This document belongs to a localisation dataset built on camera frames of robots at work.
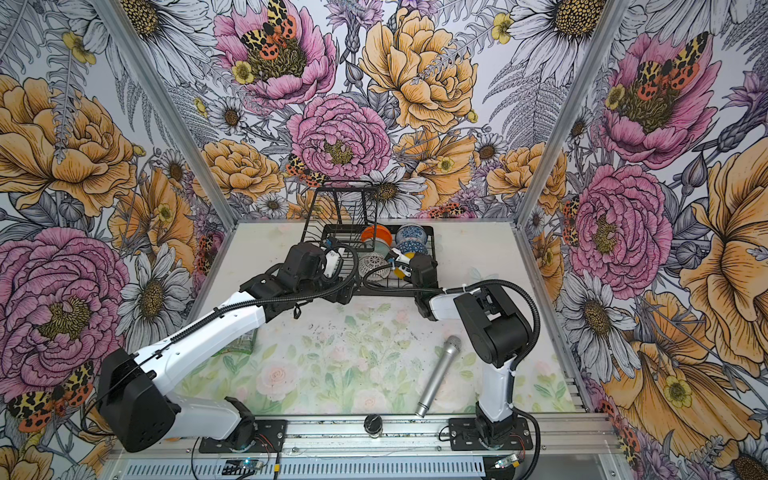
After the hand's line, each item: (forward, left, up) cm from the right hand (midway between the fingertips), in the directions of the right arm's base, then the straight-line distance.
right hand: (421, 258), depth 99 cm
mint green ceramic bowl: (-7, +14, +14) cm, 21 cm away
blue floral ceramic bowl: (+16, +2, -4) cm, 16 cm away
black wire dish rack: (+29, +26, -8) cm, 40 cm away
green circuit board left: (-53, +46, -10) cm, 71 cm away
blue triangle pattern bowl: (+9, +2, -5) cm, 11 cm away
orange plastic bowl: (+13, +15, 0) cm, 19 cm away
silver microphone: (-33, -3, -8) cm, 34 cm away
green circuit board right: (-54, -16, -10) cm, 57 cm away
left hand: (-16, +23, +9) cm, 30 cm away
